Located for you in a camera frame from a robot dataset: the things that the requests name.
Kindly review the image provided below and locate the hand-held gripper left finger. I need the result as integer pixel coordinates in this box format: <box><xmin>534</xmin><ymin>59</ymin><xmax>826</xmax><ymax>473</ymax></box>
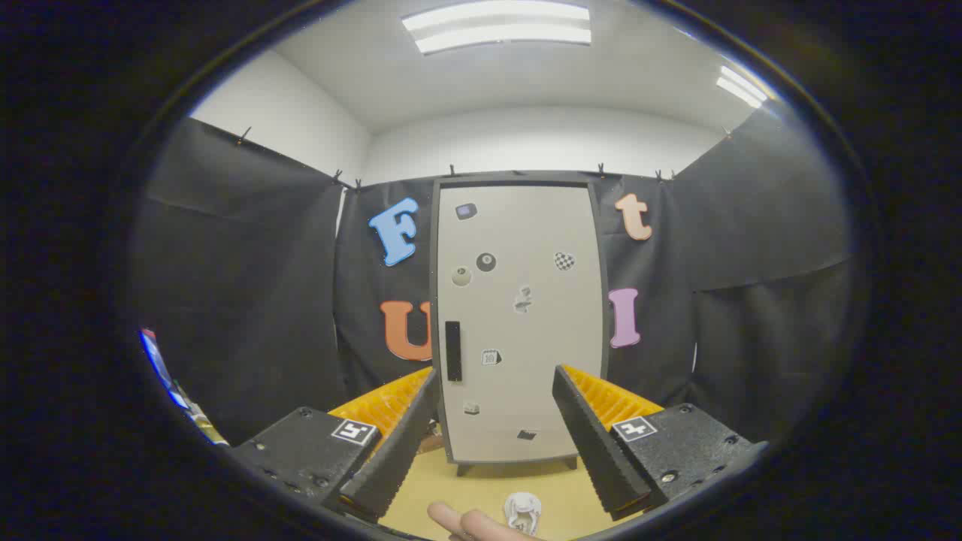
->
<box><xmin>225</xmin><ymin>367</ymin><xmax>440</xmax><ymax>524</ymax></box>

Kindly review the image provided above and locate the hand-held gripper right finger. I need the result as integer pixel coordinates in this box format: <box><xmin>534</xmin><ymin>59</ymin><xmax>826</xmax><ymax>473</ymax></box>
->
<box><xmin>552</xmin><ymin>364</ymin><xmax>769</xmax><ymax>521</ymax></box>

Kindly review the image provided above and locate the white shoe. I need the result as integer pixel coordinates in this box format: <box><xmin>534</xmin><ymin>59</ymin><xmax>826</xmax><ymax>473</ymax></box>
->
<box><xmin>502</xmin><ymin>491</ymin><xmax>543</xmax><ymax>536</ymax></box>

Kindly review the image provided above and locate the black door handle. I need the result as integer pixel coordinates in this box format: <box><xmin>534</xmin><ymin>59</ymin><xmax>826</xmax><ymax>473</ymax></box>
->
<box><xmin>445</xmin><ymin>321</ymin><xmax>463</xmax><ymax>382</ymax></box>

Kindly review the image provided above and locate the grey shoe cabinet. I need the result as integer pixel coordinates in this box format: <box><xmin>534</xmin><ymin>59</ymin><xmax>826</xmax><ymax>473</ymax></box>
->
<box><xmin>428</xmin><ymin>173</ymin><xmax>611</xmax><ymax>478</ymax></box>

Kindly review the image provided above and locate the black backdrop cloth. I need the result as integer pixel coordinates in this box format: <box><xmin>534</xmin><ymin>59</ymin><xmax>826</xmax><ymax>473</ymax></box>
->
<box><xmin>128</xmin><ymin>105</ymin><xmax>854</xmax><ymax>448</ymax></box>

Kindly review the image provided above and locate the blue and white object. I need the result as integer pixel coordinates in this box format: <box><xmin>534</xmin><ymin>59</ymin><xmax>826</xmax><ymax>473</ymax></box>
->
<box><xmin>139</xmin><ymin>328</ymin><xmax>230</xmax><ymax>448</ymax></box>

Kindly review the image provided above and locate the small ceiling light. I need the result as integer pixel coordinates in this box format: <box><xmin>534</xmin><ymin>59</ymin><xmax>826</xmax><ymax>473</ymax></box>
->
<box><xmin>714</xmin><ymin>65</ymin><xmax>769</xmax><ymax>110</ymax></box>

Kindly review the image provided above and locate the large ceiling light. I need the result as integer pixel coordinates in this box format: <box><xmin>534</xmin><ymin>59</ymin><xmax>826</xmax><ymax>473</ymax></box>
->
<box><xmin>401</xmin><ymin>0</ymin><xmax>593</xmax><ymax>56</ymax></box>

